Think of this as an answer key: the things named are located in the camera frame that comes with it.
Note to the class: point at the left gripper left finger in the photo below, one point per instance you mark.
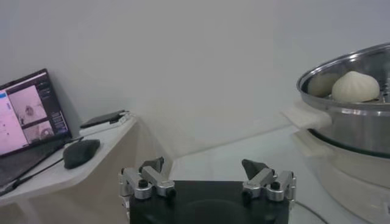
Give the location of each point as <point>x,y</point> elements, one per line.
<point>158,179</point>

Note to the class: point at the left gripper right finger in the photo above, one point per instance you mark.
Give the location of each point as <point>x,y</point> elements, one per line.
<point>259,179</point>

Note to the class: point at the round glass pot lid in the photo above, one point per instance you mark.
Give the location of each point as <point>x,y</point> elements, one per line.
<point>297,216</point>

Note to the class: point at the white steamed baozi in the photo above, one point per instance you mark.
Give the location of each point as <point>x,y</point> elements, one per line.
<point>355,88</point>

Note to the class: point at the perforated steel steamer basket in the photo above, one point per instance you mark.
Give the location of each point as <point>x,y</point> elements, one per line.
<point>359,128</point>

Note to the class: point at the white side table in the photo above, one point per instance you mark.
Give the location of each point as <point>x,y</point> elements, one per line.
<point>91,182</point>

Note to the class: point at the white power bank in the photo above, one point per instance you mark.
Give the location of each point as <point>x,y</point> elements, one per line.
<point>125,118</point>

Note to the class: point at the black computer mouse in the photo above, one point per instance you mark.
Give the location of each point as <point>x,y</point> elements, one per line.
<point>80,153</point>

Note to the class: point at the black smartphone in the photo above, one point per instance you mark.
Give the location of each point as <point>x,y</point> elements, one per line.
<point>100,119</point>

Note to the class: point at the cream electric cooker pot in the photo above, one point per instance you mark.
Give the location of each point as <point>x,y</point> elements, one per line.
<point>350,182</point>

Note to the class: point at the black laptop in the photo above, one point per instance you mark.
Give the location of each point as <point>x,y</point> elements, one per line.
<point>30,112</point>

